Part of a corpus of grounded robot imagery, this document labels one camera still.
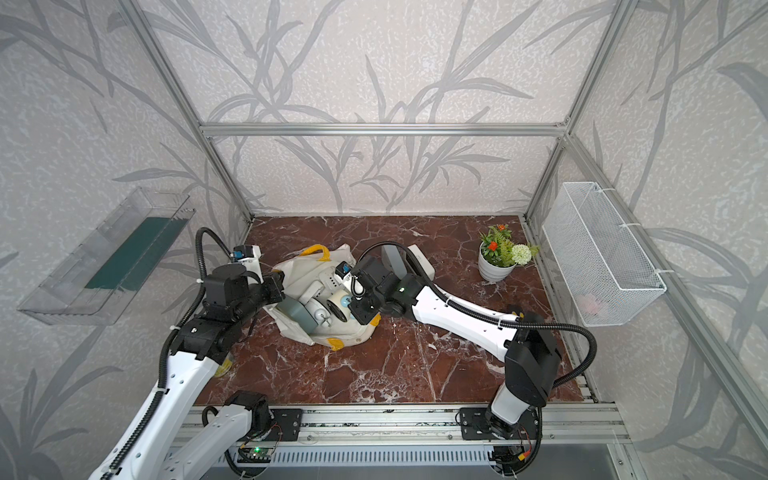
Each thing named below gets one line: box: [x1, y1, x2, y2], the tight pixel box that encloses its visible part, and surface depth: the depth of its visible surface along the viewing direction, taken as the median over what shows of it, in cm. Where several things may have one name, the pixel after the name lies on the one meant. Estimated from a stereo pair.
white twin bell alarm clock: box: [305, 297, 332, 328], surface depth 88 cm
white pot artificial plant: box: [478, 224, 539, 282], surface depth 93 cm
